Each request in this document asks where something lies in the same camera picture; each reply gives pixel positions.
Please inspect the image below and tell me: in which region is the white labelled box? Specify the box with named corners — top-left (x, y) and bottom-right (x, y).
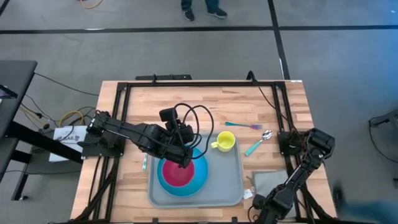
top-left (49, 125), bottom-right (88, 163)

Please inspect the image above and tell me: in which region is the grey plastic tray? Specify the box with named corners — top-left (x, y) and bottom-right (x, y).
top-left (147, 133), bottom-right (244, 208)

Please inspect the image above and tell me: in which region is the yellow mug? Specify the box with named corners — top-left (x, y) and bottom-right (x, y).
top-left (210, 131), bottom-right (236, 153)

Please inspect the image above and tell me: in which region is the teal handled silver spoon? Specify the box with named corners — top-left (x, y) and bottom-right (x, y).
top-left (244, 129), bottom-right (274, 157)

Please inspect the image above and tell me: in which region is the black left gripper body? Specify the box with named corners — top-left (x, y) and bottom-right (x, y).
top-left (145, 139), bottom-right (194, 166)

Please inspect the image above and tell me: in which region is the yellow cable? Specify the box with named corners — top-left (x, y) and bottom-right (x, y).
top-left (58, 110), bottom-right (85, 127)

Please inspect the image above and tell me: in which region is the person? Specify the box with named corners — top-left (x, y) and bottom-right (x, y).
top-left (180, 0), bottom-right (228, 22)

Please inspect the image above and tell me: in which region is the orange cable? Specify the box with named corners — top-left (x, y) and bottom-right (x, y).
top-left (80, 0), bottom-right (104, 9)

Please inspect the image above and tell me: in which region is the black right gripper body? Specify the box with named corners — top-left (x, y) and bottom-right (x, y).
top-left (256, 198), bottom-right (285, 224)

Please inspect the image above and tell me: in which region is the black table cable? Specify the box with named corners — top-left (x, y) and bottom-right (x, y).
top-left (246, 70), bottom-right (299, 138)

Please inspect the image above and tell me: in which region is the dark grey desk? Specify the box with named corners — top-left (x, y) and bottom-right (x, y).
top-left (0, 60), bottom-right (83, 200)

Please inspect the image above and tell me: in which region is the blue plate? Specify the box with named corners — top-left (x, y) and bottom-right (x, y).
top-left (156, 145), bottom-right (209, 198)

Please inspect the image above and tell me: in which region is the black aluminium table frame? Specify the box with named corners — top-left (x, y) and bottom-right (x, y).
top-left (73, 80), bottom-right (340, 224)

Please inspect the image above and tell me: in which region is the black bar bracket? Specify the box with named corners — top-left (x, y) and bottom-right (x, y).
top-left (135, 73), bottom-right (193, 82)

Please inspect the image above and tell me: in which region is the grey cloth napkin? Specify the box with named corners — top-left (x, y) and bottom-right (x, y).
top-left (243, 169), bottom-right (298, 218)

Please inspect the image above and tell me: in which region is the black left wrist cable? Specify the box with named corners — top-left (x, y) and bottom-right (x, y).
top-left (172, 102), bottom-right (216, 160)

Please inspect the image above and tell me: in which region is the teal handled purple fork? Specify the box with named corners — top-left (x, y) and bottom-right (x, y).
top-left (224, 121), bottom-right (264, 130)

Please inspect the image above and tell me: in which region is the pink bowl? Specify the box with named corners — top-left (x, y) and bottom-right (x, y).
top-left (162, 157), bottom-right (196, 188)

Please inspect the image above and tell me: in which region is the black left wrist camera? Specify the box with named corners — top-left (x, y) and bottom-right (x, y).
top-left (159, 108), bottom-right (179, 123)

